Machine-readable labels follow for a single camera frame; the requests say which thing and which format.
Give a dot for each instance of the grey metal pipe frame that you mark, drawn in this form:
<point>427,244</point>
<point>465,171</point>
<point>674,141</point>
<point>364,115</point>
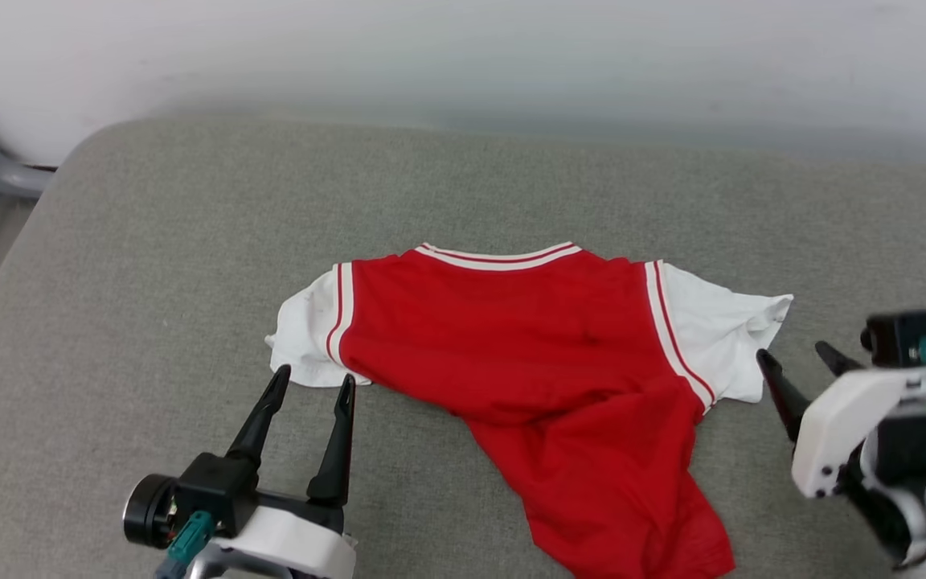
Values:
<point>21,181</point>

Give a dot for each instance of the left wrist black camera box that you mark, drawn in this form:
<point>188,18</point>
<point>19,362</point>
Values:
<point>218,490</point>

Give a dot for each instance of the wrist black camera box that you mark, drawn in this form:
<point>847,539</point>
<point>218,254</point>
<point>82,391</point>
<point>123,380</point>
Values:
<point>901,338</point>
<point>218,490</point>

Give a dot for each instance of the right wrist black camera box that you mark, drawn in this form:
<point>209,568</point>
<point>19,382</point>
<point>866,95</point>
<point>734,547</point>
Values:
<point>901,338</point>

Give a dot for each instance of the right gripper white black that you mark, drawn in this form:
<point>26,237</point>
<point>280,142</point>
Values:
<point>849,418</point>

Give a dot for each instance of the red and white shirt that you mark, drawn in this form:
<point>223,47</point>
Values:
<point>527,346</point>

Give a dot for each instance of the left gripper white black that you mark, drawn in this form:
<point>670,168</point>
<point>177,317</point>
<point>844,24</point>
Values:
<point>294,543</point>

